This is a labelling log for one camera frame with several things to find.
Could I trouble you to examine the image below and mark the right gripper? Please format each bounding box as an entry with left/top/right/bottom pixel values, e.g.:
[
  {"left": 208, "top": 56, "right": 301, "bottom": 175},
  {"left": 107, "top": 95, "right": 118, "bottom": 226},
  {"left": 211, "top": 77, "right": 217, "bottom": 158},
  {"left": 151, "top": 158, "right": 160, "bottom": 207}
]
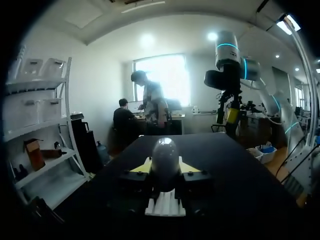
[{"left": 203, "top": 63, "right": 244, "bottom": 125}]

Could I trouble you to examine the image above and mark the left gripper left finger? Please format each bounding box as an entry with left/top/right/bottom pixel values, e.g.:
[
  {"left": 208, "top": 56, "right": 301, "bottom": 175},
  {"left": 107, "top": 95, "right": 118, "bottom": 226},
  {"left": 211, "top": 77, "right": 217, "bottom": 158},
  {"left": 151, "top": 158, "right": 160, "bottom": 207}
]
[{"left": 118, "top": 156, "right": 154, "bottom": 194}]

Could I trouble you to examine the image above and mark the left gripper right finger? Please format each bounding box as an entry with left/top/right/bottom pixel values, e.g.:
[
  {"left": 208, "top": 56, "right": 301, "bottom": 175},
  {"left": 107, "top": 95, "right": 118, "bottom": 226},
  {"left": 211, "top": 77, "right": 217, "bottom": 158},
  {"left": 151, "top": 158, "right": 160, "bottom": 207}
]
[{"left": 179, "top": 156, "right": 216, "bottom": 199}]

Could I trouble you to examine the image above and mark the person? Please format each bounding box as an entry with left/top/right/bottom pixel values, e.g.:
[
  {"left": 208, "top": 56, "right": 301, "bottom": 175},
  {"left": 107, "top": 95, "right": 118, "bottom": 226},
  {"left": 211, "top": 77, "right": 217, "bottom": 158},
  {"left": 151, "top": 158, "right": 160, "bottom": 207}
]
[
  {"left": 130, "top": 70, "right": 171, "bottom": 136},
  {"left": 112, "top": 98, "right": 138, "bottom": 138}
]

